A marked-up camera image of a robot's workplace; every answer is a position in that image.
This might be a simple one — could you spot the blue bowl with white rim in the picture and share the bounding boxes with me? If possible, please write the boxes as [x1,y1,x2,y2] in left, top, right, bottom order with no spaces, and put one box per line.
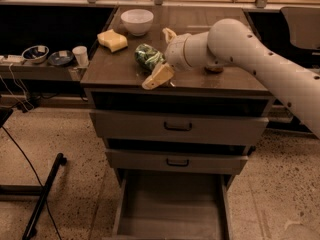
[22,45,49,64]

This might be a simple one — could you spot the green soda can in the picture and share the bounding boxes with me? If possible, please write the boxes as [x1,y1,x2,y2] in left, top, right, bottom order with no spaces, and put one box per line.
[134,43,165,72]

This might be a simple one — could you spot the white cable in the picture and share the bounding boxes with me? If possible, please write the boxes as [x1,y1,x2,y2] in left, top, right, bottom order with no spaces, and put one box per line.
[0,63,36,112]

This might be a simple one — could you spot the black floor cable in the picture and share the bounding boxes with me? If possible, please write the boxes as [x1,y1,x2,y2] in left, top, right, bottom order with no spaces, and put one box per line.
[1,126,63,240]

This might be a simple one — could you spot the grey drawer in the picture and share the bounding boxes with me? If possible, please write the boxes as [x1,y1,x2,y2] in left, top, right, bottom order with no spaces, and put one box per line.
[90,110,268,146]
[106,149,248,175]

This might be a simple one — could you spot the white paper cup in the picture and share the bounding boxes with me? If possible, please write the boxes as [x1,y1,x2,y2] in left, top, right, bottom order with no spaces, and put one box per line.
[72,46,89,67]

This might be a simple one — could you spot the black stand leg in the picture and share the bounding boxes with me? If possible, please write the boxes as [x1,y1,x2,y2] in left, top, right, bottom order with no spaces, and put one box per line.
[22,153,67,240]

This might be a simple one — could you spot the white ceramic bowl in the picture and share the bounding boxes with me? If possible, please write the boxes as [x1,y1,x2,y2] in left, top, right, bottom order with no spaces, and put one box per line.
[121,9,154,36]

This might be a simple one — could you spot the bottom open drawer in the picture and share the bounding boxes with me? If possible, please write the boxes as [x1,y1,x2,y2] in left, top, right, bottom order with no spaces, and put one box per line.
[112,170,233,240]

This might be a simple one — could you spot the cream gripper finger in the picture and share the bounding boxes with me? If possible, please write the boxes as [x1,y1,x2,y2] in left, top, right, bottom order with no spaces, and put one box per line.
[162,28,177,44]
[142,63,174,90]

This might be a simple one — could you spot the middle grey drawer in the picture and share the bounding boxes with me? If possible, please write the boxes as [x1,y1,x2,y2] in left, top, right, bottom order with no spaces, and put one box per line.
[106,149,248,175]

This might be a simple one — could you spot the orange patterned soda can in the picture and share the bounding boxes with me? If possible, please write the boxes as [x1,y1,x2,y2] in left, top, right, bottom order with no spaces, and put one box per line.
[204,66,224,74]

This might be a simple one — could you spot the dark blue shallow bowl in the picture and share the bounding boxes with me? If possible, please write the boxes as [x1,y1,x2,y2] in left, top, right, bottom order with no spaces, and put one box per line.
[48,50,74,66]

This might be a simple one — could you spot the top grey drawer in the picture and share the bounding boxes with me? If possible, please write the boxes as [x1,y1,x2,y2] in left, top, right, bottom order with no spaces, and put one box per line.
[90,110,268,146]

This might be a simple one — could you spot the grey drawer cabinet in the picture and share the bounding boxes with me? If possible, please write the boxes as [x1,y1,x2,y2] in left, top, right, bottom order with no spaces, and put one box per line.
[81,7,273,240]

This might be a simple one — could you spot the white power strip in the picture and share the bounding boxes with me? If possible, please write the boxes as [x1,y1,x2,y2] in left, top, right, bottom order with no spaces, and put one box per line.
[0,55,24,64]

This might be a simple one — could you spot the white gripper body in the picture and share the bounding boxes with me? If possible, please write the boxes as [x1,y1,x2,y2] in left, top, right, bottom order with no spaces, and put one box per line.
[164,32,214,71]

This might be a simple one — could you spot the yellow sponge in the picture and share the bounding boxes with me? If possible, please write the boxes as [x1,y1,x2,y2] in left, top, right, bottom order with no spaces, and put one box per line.
[97,29,128,53]

